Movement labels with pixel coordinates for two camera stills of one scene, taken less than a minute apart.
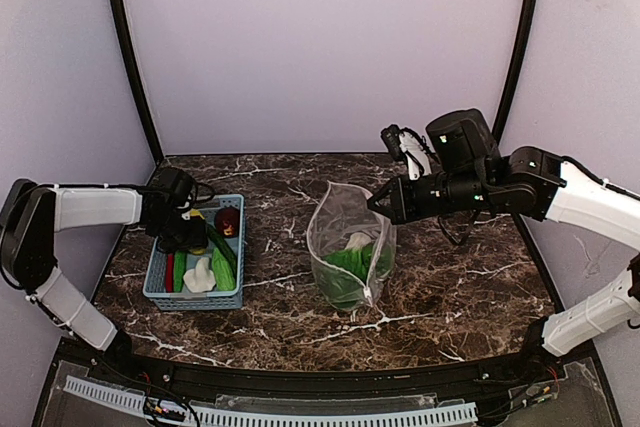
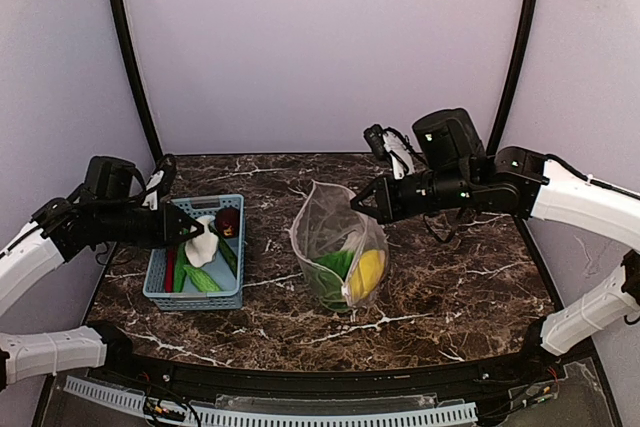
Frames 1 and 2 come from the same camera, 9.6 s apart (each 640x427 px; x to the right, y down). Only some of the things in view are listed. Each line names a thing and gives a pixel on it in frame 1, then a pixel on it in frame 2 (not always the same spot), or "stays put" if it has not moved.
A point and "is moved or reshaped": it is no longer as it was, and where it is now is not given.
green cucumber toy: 223,273 → 201,279
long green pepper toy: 180,259 stays put
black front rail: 281,376 stays put
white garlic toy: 200,279 is moved or reshaped
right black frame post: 526,35 stays put
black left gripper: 182,236 stays put
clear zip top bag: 352,246 is moved or reshaped
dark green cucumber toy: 224,247 stays put
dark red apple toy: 227,220 stays put
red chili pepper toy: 170,258 stays put
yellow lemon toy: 197,212 → 366,273
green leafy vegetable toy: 350,275 is moved or reshaped
